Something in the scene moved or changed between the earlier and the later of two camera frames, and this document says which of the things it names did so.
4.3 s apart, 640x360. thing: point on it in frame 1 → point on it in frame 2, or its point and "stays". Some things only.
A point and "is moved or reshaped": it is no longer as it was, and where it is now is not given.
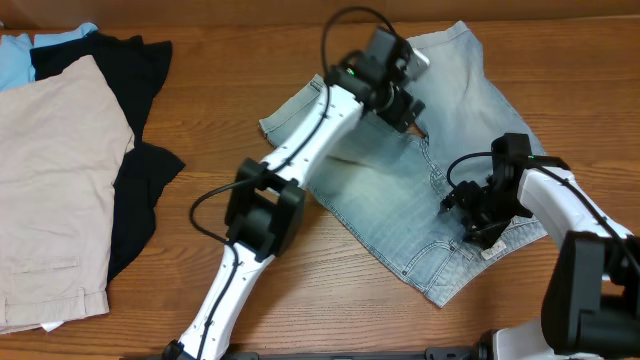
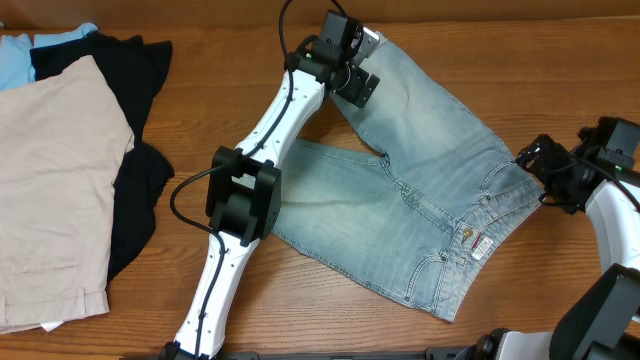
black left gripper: x=407 y=113 → x=361 y=89
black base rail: x=455 y=353 stays
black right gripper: x=488 y=234 → x=552 y=155
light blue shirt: x=16 y=66 stays
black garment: x=134 y=68 stays
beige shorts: x=61 y=142 stays
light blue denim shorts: x=388 y=182 is moved or reshaped
